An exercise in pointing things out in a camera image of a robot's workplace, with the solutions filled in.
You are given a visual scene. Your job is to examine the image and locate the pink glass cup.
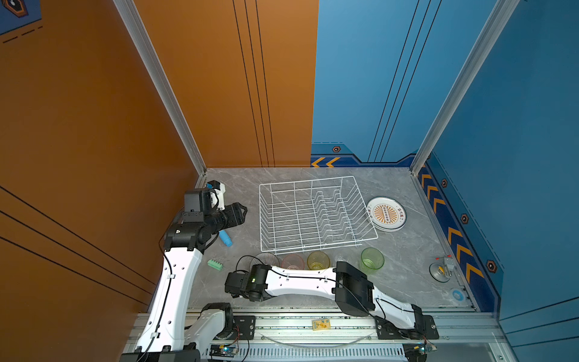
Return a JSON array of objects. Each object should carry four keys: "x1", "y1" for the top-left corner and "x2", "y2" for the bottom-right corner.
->
[{"x1": 281, "y1": 253, "x2": 305, "y2": 270}]

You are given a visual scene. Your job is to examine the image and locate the yellow glass cup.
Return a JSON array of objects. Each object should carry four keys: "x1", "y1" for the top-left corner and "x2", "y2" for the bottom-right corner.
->
[{"x1": 307, "y1": 250, "x2": 331, "y2": 270}]

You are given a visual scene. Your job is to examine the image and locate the clear glass cup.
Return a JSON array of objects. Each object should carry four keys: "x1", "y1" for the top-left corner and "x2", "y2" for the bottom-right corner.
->
[{"x1": 335, "y1": 253, "x2": 356, "y2": 266}]

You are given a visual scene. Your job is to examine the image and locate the green glass cup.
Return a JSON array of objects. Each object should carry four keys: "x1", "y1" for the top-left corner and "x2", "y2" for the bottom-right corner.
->
[{"x1": 359, "y1": 247, "x2": 385, "y2": 275}]

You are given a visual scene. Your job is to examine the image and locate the ribbed white bowl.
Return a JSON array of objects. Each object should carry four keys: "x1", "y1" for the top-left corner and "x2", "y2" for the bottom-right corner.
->
[{"x1": 256, "y1": 253, "x2": 280, "y2": 266}]

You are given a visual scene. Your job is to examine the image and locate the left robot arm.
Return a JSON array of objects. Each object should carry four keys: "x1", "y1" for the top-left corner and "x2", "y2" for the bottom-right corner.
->
[{"x1": 120, "y1": 181, "x2": 247, "y2": 361}]

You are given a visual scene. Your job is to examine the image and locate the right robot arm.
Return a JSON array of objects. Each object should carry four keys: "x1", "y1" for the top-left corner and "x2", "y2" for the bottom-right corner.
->
[{"x1": 225, "y1": 261, "x2": 440, "y2": 342}]

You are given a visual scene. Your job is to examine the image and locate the green terminal block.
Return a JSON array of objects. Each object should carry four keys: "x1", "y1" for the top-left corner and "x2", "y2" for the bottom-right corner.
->
[{"x1": 207, "y1": 259, "x2": 223, "y2": 271}]

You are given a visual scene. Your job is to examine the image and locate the blue cylindrical tool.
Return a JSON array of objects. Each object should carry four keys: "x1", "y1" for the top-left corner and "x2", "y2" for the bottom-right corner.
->
[{"x1": 219, "y1": 230, "x2": 233, "y2": 247}]

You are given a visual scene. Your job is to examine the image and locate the left green circuit board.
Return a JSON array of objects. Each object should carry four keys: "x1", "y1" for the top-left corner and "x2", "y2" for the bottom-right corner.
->
[{"x1": 207, "y1": 344, "x2": 240, "y2": 361}]

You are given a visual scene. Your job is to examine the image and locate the yellow sticker tag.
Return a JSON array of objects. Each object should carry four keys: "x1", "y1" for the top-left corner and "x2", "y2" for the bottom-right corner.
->
[{"x1": 312, "y1": 318, "x2": 331, "y2": 331}]

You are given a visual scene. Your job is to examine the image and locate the right circuit board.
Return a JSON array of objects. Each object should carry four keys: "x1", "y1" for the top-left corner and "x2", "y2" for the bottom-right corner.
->
[{"x1": 403, "y1": 345, "x2": 437, "y2": 362}]

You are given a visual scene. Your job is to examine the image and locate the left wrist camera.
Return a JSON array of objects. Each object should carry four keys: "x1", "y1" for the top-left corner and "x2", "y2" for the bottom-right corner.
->
[{"x1": 207, "y1": 180, "x2": 226, "y2": 211}]

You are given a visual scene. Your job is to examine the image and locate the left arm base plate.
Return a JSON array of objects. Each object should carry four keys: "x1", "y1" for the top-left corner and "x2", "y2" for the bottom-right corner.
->
[{"x1": 214, "y1": 314, "x2": 256, "y2": 341}]

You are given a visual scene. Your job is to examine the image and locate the white wire dish rack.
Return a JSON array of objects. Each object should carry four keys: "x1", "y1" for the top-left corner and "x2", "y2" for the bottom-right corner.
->
[{"x1": 259, "y1": 176, "x2": 378, "y2": 255}]

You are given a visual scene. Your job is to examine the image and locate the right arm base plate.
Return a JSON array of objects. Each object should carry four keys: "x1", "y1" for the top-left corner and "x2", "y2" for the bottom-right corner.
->
[{"x1": 375, "y1": 315, "x2": 440, "y2": 340}]

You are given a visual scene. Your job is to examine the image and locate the left aluminium corner post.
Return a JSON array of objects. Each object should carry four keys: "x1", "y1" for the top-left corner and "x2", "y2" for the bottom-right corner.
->
[{"x1": 113, "y1": 0, "x2": 207, "y2": 178}]

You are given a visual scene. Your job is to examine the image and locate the aluminium corner post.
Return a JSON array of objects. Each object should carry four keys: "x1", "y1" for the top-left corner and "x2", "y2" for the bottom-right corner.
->
[
  {"x1": 113, "y1": 0, "x2": 207, "y2": 178},
  {"x1": 410, "y1": 0, "x2": 520, "y2": 176}
]

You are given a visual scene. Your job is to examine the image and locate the right aluminium corner post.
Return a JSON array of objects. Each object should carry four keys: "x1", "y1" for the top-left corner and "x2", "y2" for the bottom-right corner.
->
[{"x1": 410, "y1": 0, "x2": 520, "y2": 176}]

